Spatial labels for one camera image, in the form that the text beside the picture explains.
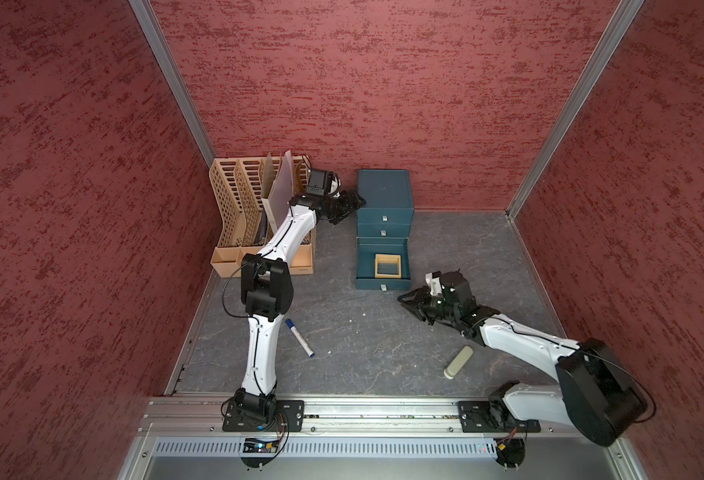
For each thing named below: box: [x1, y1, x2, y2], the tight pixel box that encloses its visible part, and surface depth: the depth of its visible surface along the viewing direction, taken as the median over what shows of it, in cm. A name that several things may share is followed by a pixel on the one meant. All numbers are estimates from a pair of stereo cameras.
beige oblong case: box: [444, 346, 473, 380], surface depth 82 cm
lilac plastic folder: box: [261, 150, 293, 232], surface depth 90 cm
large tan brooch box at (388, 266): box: [374, 254, 402, 279], surface depth 101 cm
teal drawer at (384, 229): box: [357, 222, 412, 237], surface depth 102 cm
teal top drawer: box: [356, 207, 415, 224], surface depth 96 cm
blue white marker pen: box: [285, 318, 315, 358], surface depth 88 cm
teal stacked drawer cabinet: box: [356, 169, 415, 262], surface depth 102 cm
